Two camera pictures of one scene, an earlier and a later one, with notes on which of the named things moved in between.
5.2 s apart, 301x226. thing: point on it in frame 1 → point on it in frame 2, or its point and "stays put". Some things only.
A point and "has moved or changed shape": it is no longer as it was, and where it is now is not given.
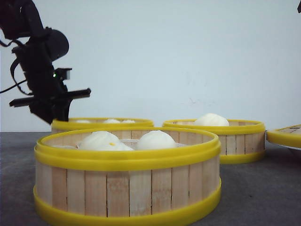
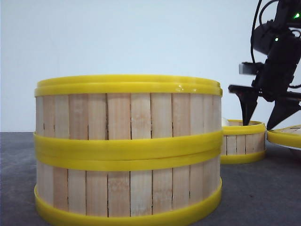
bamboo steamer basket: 127,175 stays put
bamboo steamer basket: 100,123 has moved or changed shape
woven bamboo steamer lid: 289,136 stays put
